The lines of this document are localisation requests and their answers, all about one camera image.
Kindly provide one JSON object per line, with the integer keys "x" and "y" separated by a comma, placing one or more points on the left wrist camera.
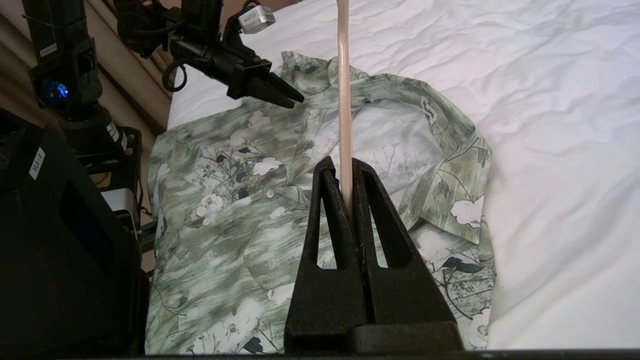
{"x": 256, "y": 19}

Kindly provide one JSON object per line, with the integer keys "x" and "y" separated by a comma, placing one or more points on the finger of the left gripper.
{"x": 280, "y": 92}

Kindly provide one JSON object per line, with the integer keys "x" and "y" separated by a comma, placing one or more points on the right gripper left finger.
{"x": 325, "y": 300}

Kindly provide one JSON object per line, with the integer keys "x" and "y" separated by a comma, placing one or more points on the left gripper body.
{"x": 220, "y": 62}

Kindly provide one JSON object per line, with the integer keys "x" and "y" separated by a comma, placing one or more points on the black robot trunk column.
{"x": 70, "y": 75}

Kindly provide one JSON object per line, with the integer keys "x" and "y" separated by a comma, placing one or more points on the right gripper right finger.
{"x": 405, "y": 300}

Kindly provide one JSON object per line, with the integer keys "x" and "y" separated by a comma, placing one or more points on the pale pink clothes hanger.
{"x": 344, "y": 100}

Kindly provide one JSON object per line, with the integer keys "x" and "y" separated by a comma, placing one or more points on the white bed sheet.
{"x": 560, "y": 150}

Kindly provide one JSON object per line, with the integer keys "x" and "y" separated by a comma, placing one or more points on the green floral shirt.
{"x": 235, "y": 240}

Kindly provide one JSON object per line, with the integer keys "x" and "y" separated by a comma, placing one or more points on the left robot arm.
{"x": 200, "y": 20}

